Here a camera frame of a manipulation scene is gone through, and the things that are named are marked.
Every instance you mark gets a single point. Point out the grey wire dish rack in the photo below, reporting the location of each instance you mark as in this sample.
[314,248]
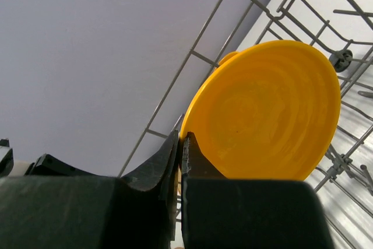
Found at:
[342,31]

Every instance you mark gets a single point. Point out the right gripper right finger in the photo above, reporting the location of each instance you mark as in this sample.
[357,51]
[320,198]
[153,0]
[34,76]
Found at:
[218,212]

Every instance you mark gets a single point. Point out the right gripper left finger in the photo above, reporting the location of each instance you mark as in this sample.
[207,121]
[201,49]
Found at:
[55,205]

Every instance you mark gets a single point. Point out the large orange plastic bowl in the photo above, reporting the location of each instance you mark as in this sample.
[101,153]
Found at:
[269,112]

